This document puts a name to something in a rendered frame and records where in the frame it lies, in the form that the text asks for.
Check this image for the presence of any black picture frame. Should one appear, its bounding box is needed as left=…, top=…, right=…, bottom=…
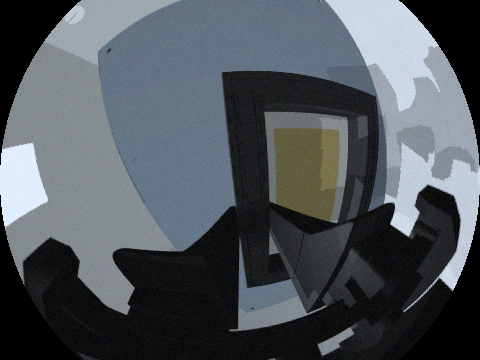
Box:
left=221, top=71, right=379, bottom=288

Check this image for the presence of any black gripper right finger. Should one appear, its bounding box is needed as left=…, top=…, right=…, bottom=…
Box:
left=269, top=201, right=395, bottom=313

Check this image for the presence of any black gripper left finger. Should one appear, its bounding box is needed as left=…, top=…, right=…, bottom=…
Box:
left=112, top=207, right=240, bottom=329

